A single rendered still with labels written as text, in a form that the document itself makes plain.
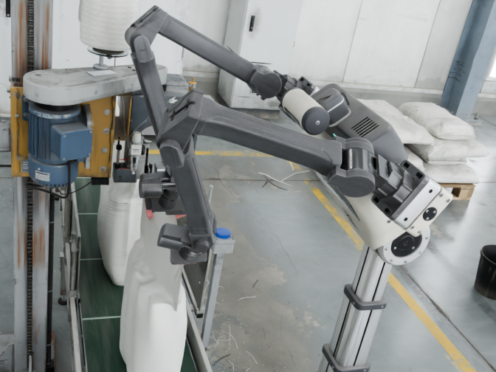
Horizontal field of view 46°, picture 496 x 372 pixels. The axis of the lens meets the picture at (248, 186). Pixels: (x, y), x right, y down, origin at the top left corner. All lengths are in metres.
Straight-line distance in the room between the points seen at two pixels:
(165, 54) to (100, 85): 3.05
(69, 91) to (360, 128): 0.84
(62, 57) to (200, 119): 3.72
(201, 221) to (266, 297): 2.01
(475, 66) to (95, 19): 6.14
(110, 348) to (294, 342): 1.11
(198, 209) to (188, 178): 0.12
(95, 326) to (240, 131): 1.48
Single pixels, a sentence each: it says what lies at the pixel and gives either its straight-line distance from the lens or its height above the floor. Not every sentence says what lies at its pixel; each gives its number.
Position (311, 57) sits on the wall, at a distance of 6.75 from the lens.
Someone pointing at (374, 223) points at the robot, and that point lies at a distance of 1.49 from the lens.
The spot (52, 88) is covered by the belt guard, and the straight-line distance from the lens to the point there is 1.76.
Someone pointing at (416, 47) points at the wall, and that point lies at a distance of 7.38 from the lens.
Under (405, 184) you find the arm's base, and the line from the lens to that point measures 1.26.
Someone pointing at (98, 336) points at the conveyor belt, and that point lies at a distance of 2.42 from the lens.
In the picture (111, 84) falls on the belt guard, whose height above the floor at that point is 1.40.
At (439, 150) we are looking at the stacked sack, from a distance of 4.91.
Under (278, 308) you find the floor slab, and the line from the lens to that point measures 3.32.
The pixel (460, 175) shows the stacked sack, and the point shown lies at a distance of 5.18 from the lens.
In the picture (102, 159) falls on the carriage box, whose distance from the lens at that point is 2.10.
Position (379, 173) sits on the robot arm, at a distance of 1.22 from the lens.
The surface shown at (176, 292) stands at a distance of 1.80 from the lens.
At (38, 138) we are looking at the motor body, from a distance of 1.86.
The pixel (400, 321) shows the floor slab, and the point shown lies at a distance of 3.52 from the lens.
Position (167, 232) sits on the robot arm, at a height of 1.20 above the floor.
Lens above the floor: 1.98
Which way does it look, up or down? 26 degrees down
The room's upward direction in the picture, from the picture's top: 11 degrees clockwise
